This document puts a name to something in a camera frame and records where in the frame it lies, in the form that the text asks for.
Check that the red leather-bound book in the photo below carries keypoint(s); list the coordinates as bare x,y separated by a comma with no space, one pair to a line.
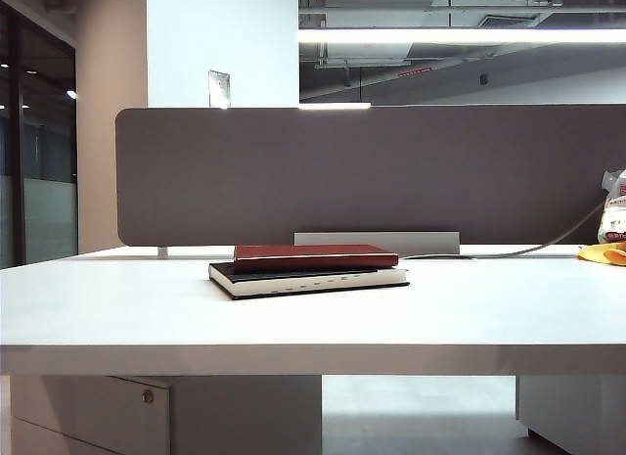
313,257

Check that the black hardcover book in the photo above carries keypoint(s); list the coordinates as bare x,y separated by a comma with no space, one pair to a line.
303,281

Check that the grey desk partition panel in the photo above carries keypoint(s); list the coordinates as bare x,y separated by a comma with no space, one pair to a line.
220,181

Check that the short light strip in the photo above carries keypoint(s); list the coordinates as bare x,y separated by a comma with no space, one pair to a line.
335,104

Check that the red ceiling sign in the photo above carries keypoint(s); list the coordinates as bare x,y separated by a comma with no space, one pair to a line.
415,72

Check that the long ceiling light strip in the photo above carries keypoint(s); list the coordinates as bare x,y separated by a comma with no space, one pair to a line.
440,35

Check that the round metal drawer lock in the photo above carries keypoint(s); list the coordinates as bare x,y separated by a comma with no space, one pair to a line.
147,396

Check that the dark glass door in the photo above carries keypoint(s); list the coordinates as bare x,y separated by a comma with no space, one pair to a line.
44,156

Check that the ceiling air vent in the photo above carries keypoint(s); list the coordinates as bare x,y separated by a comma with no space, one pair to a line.
508,20

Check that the yellow cloth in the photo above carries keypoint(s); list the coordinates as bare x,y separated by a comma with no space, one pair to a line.
601,252

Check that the white drawer cabinet with lock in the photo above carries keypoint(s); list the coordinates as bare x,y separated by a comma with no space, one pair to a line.
98,416

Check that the clear plastic snack bag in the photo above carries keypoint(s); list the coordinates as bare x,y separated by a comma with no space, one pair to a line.
616,215

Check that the plain white cabinet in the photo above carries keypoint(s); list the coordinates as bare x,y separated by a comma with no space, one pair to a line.
572,411

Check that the silver partition bracket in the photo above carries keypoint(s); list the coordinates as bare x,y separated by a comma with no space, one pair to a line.
162,252

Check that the silver wall plate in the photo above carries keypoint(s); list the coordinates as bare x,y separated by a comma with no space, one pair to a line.
219,88

